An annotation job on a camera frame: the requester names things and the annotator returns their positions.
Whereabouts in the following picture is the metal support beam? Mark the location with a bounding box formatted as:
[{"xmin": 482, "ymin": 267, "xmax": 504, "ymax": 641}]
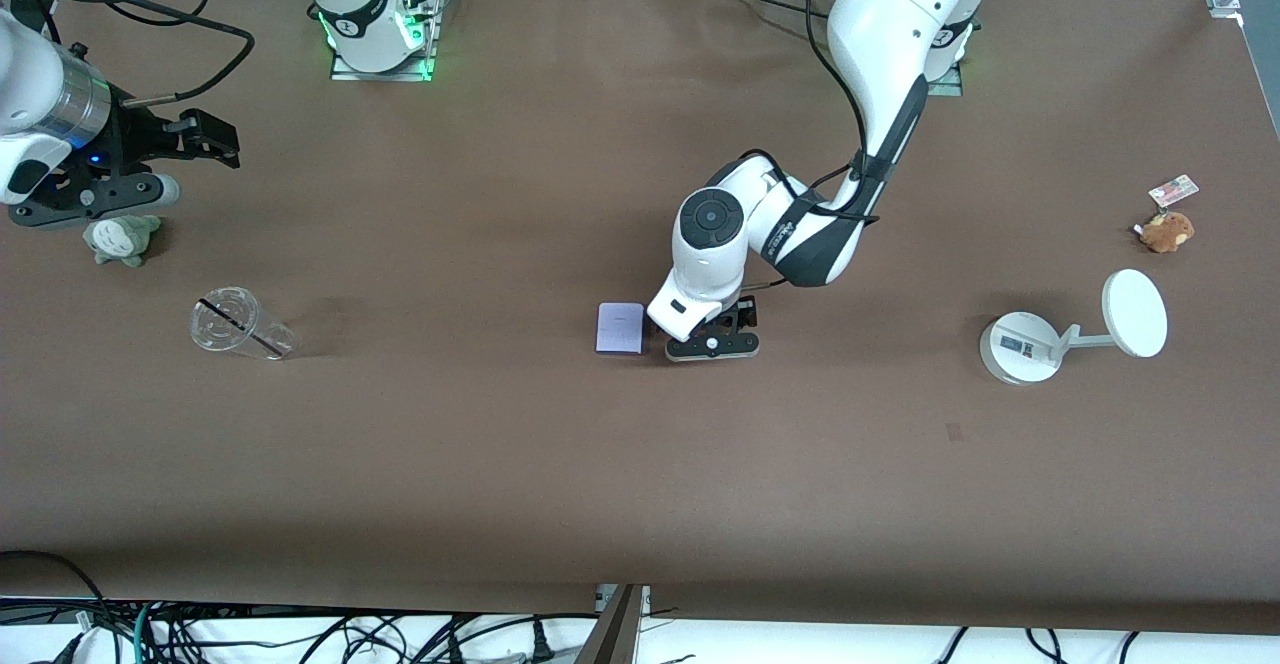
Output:
[{"xmin": 575, "ymin": 584, "xmax": 651, "ymax": 664}]

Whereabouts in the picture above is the brown plush toy with tag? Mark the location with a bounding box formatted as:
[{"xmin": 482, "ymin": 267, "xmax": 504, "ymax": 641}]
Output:
[{"xmin": 1135, "ymin": 174, "xmax": 1200, "ymax": 253}]

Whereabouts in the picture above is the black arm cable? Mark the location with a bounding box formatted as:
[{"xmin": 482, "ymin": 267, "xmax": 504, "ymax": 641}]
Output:
[
  {"xmin": 45, "ymin": 0, "xmax": 257, "ymax": 110},
  {"xmin": 740, "ymin": 0, "xmax": 883, "ymax": 223}
]

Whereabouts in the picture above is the grey plush toy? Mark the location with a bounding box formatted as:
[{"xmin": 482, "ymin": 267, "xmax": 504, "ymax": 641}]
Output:
[{"xmin": 83, "ymin": 214, "xmax": 162, "ymax": 268}]

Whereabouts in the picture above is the white round desk lamp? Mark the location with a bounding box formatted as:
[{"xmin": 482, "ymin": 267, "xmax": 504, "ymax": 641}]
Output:
[{"xmin": 978, "ymin": 269, "xmax": 1169, "ymax": 386}]

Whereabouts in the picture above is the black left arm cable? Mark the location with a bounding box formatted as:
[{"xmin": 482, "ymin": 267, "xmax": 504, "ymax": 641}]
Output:
[{"xmin": 740, "ymin": 0, "xmax": 883, "ymax": 223}]

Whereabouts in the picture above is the clear plastic cup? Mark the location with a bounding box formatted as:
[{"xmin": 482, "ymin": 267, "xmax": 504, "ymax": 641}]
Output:
[{"xmin": 190, "ymin": 286, "xmax": 297, "ymax": 361}]

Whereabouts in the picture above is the brown table cover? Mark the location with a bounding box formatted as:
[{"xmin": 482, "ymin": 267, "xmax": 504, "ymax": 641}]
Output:
[{"xmin": 0, "ymin": 0, "xmax": 1280, "ymax": 635}]

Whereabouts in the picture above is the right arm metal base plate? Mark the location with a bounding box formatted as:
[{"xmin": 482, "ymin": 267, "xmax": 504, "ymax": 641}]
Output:
[{"xmin": 330, "ymin": 44, "xmax": 436, "ymax": 82}]

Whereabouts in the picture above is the black looped floor cable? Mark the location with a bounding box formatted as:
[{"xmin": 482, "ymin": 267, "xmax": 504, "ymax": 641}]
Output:
[{"xmin": 0, "ymin": 549, "xmax": 106, "ymax": 635}]

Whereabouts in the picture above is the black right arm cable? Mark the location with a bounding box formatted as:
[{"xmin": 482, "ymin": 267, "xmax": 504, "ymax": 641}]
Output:
[{"xmin": 45, "ymin": 0, "xmax": 257, "ymax": 110}]

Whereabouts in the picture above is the black drinking straw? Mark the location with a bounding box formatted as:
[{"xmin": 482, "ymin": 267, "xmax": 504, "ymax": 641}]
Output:
[{"xmin": 198, "ymin": 298, "xmax": 286, "ymax": 357}]

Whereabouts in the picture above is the small lavender box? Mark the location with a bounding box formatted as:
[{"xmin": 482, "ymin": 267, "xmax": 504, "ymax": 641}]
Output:
[{"xmin": 595, "ymin": 302, "xmax": 646, "ymax": 356}]

